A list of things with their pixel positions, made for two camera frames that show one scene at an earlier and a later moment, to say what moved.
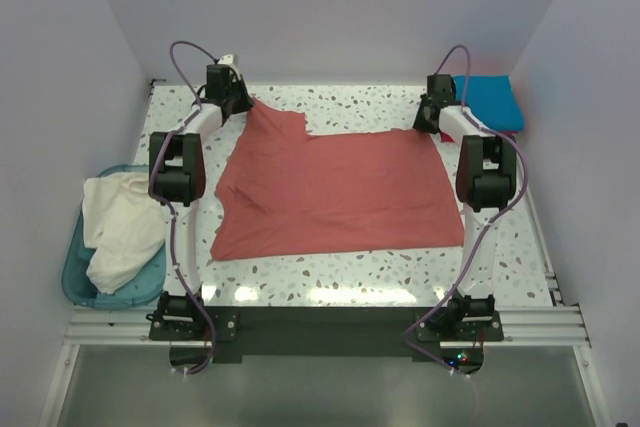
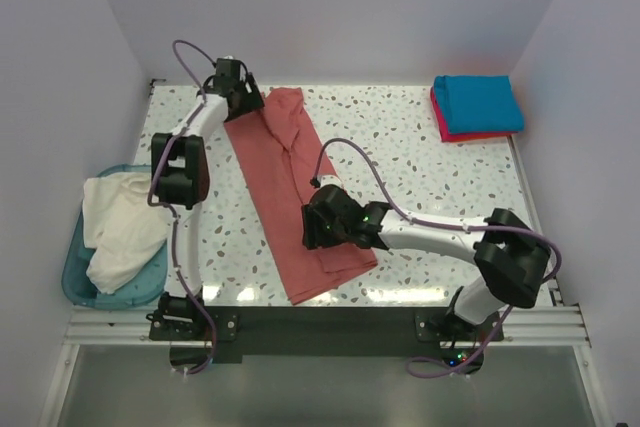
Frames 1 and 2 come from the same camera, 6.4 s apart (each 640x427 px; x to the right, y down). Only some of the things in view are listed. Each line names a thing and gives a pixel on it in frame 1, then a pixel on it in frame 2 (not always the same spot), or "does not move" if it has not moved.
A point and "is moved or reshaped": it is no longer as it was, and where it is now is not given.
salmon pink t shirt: (283, 192) is moved or reshaped
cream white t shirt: (123, 224) does not move
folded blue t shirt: (493, 99) does not move
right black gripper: (425, 117) → (310, 228)
